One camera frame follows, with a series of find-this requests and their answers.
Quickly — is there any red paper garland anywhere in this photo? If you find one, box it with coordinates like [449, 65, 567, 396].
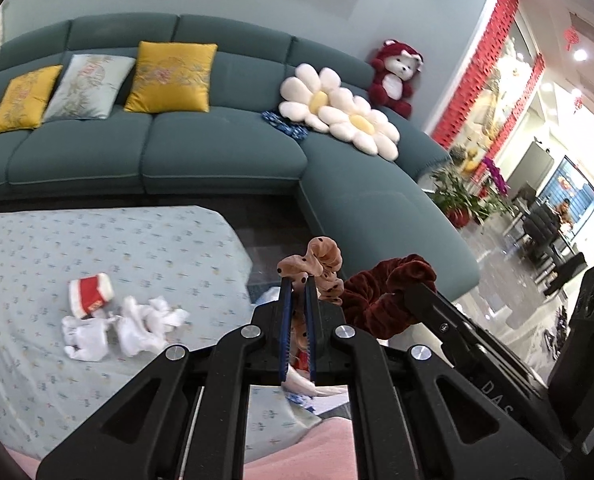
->
[431, 0, 548, 146]

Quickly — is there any dark red velvet scrunchie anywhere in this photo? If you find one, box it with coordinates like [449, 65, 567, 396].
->
[341, 254, 438, 341]

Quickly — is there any red paper cup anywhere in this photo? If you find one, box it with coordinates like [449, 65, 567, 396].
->
[68, 273, 116, 320]

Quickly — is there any blue patterned scrunchie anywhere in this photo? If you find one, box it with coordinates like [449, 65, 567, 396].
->
[261, 110, 309, 140]

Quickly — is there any teal sectional sofa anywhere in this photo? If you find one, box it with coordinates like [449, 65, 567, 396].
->
[0, 12, 480, 306]

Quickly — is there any purple orchid plant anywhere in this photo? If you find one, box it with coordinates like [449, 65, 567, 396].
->
[479, 156, 512, 211]

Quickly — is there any tan polka dot scrunchie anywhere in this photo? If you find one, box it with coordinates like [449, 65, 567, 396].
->
[276, 236, 345, 361]

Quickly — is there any pink fleece blanket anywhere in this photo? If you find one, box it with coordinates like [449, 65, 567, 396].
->
[7, 419, 358, 480]

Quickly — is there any black dining chair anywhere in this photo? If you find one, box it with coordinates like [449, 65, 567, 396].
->
[522, 207, 560, 261]
[542, 250, 588, 296]

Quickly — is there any green potted plant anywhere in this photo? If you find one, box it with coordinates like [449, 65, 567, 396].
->
[429, 165, 482, 228]

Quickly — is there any large yellow embroidered cushion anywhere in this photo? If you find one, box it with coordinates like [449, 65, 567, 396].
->
[124, 41, 218, 113]

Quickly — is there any crumpled white tissue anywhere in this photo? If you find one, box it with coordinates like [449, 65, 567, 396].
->
[114, 296, 190, 357]
[60, 312, 115, 362]

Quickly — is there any floral light blue tablecloth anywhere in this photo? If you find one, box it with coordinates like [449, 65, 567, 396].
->
[0, 204, 350, 466]

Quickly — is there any small yellow embroidered cushion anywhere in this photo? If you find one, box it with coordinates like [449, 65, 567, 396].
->
[0, 64, 64, 138]

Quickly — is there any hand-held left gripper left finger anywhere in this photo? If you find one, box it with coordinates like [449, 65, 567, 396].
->
[36, 277, 294, 480]

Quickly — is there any white daisy flower cushion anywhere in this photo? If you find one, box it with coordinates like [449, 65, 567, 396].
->
[319, 95, 400, 161]
[278, 62, 355, 133]

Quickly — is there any red teddy bear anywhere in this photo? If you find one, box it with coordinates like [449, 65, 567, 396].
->
[367, 38, 424, 120]

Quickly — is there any light blue floral cushion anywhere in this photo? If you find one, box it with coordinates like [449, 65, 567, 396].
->
[42, 54, 137, 122]

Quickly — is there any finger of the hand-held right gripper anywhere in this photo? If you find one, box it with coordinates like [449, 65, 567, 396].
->
[407, 282, 488, 361]

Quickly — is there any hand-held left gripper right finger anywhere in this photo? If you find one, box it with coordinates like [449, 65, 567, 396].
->
[304, 277, 568, 480]

